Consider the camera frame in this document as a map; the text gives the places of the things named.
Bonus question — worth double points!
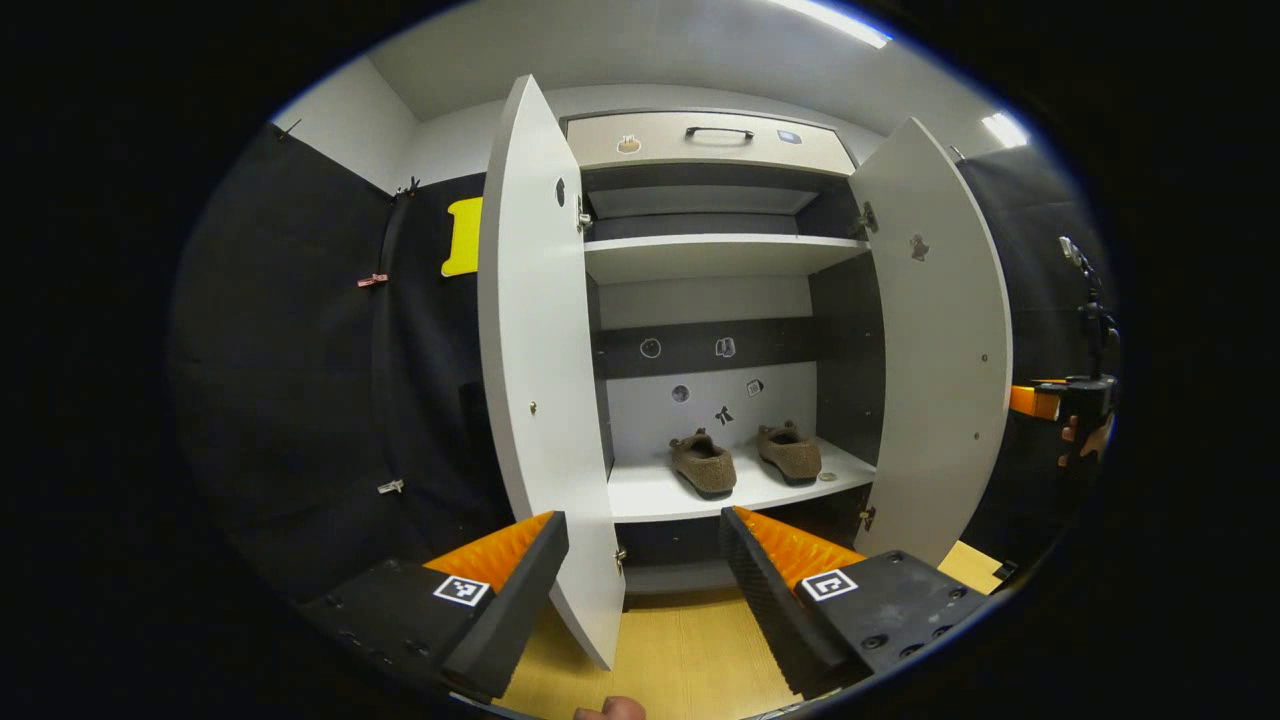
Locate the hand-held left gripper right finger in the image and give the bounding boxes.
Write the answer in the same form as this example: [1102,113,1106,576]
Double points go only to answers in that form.
[718,504,1002,702]

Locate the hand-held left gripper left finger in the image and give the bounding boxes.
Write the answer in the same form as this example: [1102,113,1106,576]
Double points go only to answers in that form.
[298,509,572,702]

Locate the white cabinet door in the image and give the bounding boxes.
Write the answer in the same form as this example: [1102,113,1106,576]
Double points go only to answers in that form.
[847,116,1015,569]
[477,72,628,672]

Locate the brown fuzzy shoe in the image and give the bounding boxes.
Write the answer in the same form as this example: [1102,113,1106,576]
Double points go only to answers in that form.
[667,427,739,502]
[754,419,824,489]

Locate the white shoe cabinet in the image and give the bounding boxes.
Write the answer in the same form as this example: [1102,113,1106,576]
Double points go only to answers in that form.
[477,72,1015,672]

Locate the white cabinet bottom shelf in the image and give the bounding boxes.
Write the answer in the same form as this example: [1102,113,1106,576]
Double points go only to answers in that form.
[606,439,879,525]

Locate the white cabinet shelf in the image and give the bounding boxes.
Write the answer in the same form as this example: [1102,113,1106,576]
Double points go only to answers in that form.
[582,232,872,287]
[606,439,879,525]

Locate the beige cabinet drawer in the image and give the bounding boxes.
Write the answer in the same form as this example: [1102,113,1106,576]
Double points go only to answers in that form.
[564,109,860,177]

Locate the small ceiling light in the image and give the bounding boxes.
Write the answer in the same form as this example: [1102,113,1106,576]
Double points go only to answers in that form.
[979,109,1032,152]

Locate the black backdrop cloth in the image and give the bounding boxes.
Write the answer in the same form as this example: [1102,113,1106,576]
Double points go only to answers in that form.
[168,120,1122,603]

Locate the long ceiling light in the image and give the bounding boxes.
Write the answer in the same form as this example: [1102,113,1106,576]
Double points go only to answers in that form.
[768,0,894,50]

